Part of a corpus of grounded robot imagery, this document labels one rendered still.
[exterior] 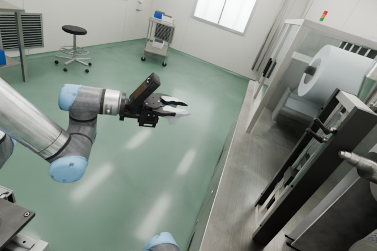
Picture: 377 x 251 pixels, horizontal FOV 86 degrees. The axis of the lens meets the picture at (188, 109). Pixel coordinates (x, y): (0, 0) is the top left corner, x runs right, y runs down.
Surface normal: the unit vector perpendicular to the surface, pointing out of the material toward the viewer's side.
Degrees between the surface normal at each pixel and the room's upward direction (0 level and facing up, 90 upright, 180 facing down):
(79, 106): 90
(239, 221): 0
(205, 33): 90
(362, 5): 90
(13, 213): 0
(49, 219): 0
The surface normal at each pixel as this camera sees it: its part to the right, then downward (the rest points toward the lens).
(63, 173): 0.22, 0.54
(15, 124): 0.56, 0.29
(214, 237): 0.28, -0.83
